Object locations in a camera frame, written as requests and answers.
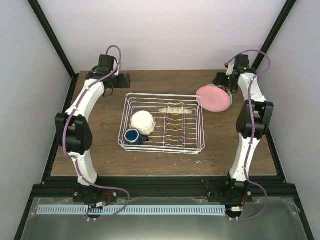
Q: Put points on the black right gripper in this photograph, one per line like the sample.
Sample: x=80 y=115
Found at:
x=218 y=79

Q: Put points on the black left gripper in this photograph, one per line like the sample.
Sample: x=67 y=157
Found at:
x=126 y=81

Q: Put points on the pink plate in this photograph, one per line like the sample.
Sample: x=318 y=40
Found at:
x=213 y=98

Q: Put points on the white scalloped bowl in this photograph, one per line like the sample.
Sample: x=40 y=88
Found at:
x=144 y=122

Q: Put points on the yellow woven bamboo tray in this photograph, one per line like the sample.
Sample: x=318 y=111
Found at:
x=175 y=110

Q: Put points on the dark blue ceramic mug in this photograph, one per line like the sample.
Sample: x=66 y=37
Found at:
x=134 y=137

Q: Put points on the white wire dish rack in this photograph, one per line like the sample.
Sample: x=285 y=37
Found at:
x=178 y=134

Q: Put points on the mint green flower plate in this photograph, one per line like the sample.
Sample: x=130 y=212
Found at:
x=230 y=96

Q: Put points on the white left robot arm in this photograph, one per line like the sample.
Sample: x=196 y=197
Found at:
x=72 y=127

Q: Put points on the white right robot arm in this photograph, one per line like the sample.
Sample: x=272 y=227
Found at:
x=252 y=123

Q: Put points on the light blue slotted strip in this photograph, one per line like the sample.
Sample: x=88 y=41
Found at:
x=201 y=210

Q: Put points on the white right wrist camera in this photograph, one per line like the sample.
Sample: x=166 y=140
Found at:
x=229 y=68

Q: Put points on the black aluminium frame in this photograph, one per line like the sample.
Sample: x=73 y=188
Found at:
x=179 y=186

